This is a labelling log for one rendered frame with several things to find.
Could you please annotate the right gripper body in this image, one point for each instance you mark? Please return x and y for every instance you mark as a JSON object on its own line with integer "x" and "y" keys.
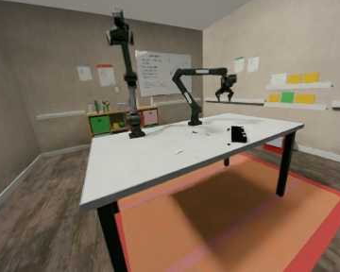
{"x": 119, "y": 36}

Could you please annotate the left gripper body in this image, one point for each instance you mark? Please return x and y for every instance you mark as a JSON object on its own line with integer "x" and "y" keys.
{"x": 225, "y": 90}

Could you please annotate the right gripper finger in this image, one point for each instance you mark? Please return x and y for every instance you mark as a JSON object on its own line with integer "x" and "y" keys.
{"x": 108, "y": 37}
{"x": 130, "y": 38}

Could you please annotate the black open bin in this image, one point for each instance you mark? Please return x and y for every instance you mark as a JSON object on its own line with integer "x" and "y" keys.
{"x": 238, "y": 135}

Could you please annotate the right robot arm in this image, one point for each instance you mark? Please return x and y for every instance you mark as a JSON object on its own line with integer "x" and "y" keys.
{"x": 130, "y": 77}

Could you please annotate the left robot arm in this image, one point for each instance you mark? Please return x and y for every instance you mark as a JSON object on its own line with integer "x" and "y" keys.
{"x": 226, "y": 82}

